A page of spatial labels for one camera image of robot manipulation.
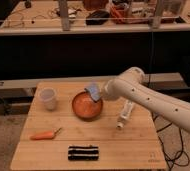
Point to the white tube bottle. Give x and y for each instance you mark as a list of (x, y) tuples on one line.
[(124, 114)]

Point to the brown pot on bench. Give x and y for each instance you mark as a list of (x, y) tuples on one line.
[(94, 4)]

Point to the metal frame post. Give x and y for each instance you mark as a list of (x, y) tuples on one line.
[(63, 8), (156, 19)]

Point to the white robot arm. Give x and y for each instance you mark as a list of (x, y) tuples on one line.
[(129, 86)]

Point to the left metal frame post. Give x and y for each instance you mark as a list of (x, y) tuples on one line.
[(63, 8)]

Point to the black object on bench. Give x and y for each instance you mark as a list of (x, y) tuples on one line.
[(98, 17)]

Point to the orange tool on bench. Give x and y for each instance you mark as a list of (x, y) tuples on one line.
[(118, 14)]

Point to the orange ceramic bowl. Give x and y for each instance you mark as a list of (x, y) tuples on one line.
[(85, 107)]

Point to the right metal frame post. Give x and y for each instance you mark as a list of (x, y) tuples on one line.
[(156, 19)]

